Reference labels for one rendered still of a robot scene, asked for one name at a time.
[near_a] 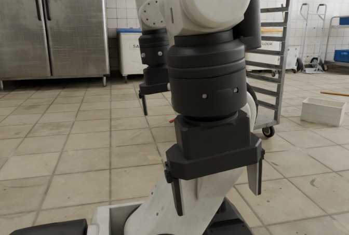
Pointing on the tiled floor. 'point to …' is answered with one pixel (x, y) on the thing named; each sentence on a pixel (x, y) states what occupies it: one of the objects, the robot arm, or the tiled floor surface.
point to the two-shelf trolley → (327, 45)
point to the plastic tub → (323, 111)
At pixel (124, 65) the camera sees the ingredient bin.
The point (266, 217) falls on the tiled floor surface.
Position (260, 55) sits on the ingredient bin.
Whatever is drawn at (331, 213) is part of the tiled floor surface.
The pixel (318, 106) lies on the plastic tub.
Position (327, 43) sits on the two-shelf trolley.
